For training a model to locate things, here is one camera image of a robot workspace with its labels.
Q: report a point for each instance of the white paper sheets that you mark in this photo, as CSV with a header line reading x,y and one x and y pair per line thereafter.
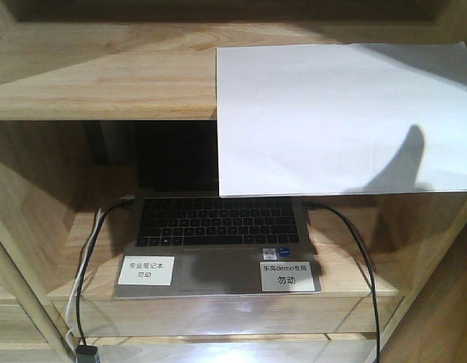
x,y
314,120

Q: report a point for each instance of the grey open laptop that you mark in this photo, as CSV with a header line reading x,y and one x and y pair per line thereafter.
x,y
218,243

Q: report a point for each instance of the white label right on laptop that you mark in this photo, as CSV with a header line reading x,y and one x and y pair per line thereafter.
x,y
287,277

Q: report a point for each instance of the white label on laptop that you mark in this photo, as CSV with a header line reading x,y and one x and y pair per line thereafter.
x,y
287,277
146,270

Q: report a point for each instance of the white label left on laptop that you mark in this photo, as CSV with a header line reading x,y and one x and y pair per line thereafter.
x,y
146,270

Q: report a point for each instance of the wooden shelf unit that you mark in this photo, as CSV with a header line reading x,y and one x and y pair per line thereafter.
x,y
67,65

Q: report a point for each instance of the grey adapter box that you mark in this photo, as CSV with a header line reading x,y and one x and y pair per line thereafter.
x,y
87,354

